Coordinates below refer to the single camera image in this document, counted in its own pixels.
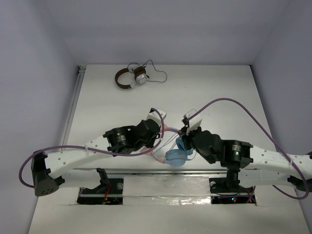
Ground black headphone cable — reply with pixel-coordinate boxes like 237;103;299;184
127;59;169;83

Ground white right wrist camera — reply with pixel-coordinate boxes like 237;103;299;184
182;109;202;135

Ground pink blue cat-ear headphones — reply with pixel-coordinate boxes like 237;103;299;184
144;125;196;167

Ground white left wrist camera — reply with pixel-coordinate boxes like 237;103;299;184
146;109;167;127

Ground brown silver headphones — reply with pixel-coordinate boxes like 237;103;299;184
115;66;148;90

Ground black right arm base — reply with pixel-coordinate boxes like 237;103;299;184
209;170;256;205

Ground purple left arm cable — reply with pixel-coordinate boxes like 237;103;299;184
19;107;164;188

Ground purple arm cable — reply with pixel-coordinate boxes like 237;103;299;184
19;107;164;188
187;97;310;200

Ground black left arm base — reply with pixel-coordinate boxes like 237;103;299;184
77;168;124;205

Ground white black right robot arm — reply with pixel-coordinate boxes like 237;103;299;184
178;127;312;193

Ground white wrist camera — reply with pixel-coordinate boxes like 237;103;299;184
146;109;167;127
182;109;202;135

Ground aluminium rail frame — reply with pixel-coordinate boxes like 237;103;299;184
50;65;281;176

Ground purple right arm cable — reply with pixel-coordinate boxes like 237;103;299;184
187;97;310;200

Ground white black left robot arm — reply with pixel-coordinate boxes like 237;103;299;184
31;119;164;197

